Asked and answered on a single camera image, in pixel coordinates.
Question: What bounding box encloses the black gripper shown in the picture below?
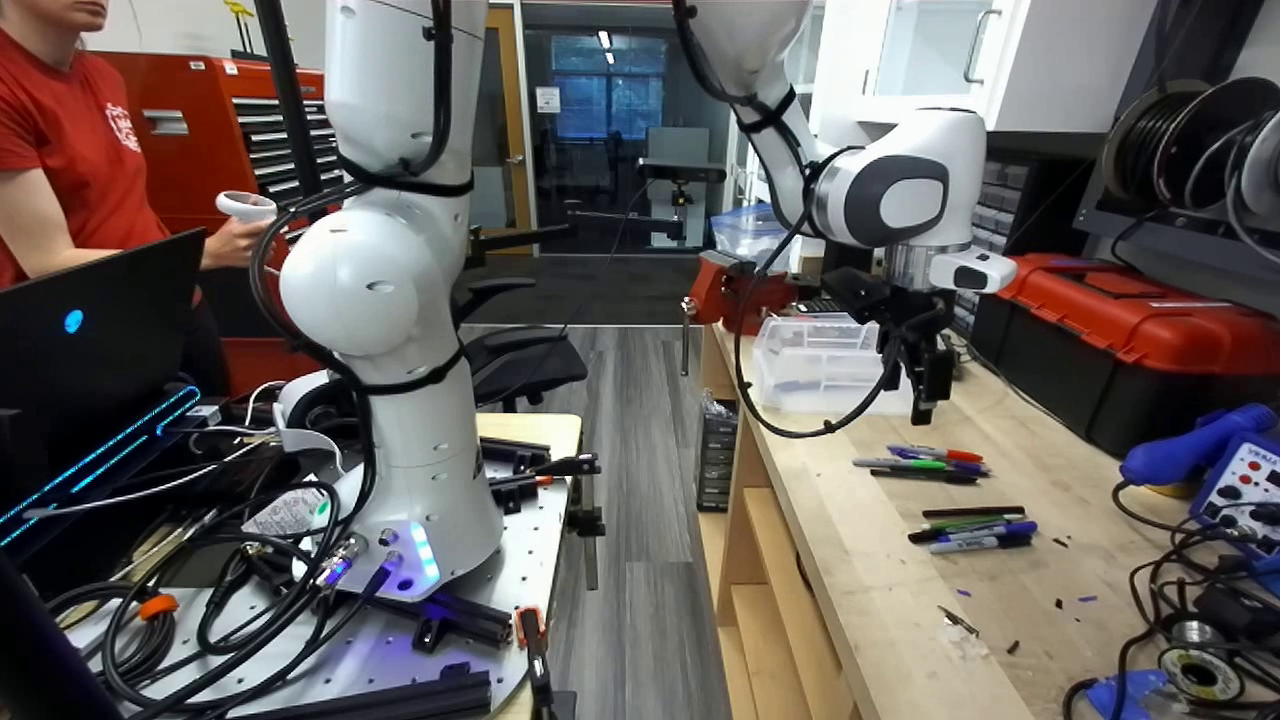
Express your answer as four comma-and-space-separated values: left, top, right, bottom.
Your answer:
819, 264, 960, 413

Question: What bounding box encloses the white handheld controller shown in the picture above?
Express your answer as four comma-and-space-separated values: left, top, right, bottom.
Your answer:
211, 189, 283, 229

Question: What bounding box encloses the person bare forearm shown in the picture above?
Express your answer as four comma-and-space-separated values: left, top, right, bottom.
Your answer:
0, 194, 218, 288

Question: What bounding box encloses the clear plastic storage container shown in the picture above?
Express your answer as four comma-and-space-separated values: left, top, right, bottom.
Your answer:
750, 307, 891, 418

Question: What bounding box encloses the grey marker blue cap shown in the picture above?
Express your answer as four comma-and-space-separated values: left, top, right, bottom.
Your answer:
927, 517, 1046, 558

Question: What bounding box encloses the person bare hand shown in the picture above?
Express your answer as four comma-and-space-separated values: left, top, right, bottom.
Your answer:
198, 212, 282, 276

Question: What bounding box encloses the thin black pen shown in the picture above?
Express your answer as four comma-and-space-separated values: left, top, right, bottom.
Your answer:
873, 468, 985, 489
917, 498, 1033, 525

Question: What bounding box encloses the small parts drawer cabinet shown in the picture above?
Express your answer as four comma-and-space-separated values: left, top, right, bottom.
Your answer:
968, 154, 1033, 258

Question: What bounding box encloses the red bench vise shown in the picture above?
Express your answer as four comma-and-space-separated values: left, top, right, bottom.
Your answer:
682, 248, 809, 339

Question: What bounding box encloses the small clear plastic box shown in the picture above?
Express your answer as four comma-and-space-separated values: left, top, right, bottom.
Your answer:
709, 202, 795, 264

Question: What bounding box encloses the red black tool case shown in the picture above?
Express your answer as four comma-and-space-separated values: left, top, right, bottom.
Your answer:
978, 248, 1280, 458

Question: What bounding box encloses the black ribbed strip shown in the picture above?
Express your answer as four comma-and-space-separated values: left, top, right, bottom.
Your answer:
694, 402, 742, 521

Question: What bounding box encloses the small black debris piece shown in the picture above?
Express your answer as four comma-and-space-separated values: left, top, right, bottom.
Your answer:
935, 603, 987, 639

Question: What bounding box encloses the blue white soldering station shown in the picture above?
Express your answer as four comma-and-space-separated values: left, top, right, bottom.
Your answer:
1190, 430, 1280, 545

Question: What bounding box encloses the small blue plastic tool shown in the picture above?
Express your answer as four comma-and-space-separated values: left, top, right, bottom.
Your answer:
1079, 669, 1180, 720

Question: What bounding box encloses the glass door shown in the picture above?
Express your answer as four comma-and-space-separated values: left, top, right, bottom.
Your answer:
520, 4, 742, 256

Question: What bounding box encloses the black hand tool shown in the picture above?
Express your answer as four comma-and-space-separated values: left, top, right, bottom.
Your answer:
478, 430, 605, 521

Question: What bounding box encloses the black office chair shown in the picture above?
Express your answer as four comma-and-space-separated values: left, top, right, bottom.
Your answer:
447, 218, 591, 413

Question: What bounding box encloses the round metal solder spool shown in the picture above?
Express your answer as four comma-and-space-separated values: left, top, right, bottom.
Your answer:
1151, 642, 1254, 706

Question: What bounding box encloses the white perforated mounting plate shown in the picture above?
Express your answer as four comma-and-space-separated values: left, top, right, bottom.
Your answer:
55, 407, 591, 720

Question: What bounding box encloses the black clamp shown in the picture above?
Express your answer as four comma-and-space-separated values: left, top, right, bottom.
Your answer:
409, 589, 520, 655

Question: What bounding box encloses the black aluminium extrusion bar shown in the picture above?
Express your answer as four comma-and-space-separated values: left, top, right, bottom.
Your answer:
244, 659, 499, 720

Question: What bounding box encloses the red tool chest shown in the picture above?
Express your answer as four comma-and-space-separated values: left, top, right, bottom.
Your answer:
101, 53, 340, 390

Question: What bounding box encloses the black laptop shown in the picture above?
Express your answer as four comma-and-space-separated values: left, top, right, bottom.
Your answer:
0, 229, 218, 458

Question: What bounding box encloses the blue edged flat panel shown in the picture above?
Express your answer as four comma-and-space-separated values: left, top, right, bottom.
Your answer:
0, 381, 208, 550

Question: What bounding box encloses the person red shirt torso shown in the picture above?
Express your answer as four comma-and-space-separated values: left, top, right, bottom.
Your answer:
0, 0, 177, 290

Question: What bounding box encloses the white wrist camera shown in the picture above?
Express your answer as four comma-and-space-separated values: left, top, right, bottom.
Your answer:
927, 248, 1026, 301

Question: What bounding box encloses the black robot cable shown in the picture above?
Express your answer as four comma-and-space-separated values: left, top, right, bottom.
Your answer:
669, 0, 902, 445

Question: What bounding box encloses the wooden workbench shelf frame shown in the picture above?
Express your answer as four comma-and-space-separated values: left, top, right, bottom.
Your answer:
694, 324, 865, 720

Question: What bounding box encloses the black cable spool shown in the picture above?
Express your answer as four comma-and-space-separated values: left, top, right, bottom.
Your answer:
1102, 75, 1254, 218
1215, 107, 1280, 232

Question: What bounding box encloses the white wall cabinet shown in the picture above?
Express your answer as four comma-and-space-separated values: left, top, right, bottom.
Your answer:
809, 0, 1169, 138

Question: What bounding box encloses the red handled screwdriver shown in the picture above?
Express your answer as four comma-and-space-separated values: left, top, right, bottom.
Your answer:
514, 603, 561, 720

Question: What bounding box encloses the black cable bundle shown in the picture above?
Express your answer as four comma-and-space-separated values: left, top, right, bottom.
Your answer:
43, 525, 414, 720

